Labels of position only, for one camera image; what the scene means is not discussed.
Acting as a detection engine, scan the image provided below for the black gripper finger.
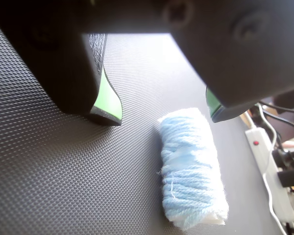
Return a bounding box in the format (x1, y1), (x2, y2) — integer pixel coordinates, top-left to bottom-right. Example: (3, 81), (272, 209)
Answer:
(0, 0), (123, 126)
(161, 0), (294, 123)

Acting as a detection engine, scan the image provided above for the light blue yarn block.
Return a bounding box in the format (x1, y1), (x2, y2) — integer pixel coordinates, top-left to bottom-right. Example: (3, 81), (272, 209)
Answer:
(157, 107), (230, 225)

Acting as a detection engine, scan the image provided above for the large dark grey mat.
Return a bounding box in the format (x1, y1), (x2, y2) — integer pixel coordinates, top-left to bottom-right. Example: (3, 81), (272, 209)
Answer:
(0, 14), (282, 235)

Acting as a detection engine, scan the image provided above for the black power plug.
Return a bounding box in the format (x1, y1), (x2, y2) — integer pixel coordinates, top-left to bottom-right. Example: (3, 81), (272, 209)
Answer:
(271, 148), (294, 188)

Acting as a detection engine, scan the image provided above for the white power strip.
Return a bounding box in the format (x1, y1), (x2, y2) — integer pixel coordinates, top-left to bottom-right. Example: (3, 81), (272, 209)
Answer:
(245, 127), (294, 224)

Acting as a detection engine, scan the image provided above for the thick white cable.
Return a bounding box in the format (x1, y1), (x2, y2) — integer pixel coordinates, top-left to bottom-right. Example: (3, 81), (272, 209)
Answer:
(256, 102), (279, 150)

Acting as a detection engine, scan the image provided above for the black power cable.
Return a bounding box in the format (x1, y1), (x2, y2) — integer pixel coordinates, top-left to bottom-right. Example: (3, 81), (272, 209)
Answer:
(259, 100), (294, 136)

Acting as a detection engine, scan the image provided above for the thin white cable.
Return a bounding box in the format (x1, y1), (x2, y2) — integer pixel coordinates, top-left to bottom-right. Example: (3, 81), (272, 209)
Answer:
(262, 156), (289, 235)

